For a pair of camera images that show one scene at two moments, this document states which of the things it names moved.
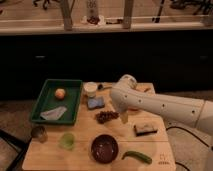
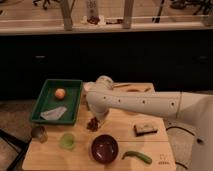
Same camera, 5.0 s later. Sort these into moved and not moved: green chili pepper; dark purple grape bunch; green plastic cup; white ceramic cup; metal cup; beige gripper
Moved: beige gripper; dark purple grape bunch
Not moved: green plastic cup; white ceramic cup; green chili pepper; metal cup
